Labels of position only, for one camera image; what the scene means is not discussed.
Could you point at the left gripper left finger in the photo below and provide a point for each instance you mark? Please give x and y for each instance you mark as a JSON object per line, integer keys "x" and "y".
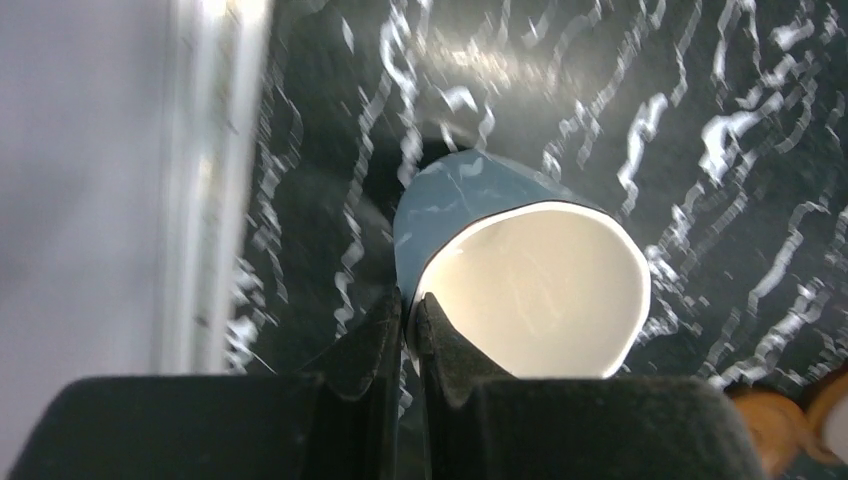
{"x": 334, "y": 418}

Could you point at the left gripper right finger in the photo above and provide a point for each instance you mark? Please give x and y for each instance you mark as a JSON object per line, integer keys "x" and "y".
{"x": 483, "y": 423}

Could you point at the blue mug cream interior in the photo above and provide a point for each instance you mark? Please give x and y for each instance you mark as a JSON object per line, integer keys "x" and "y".
{"x": 543, "y": 282}

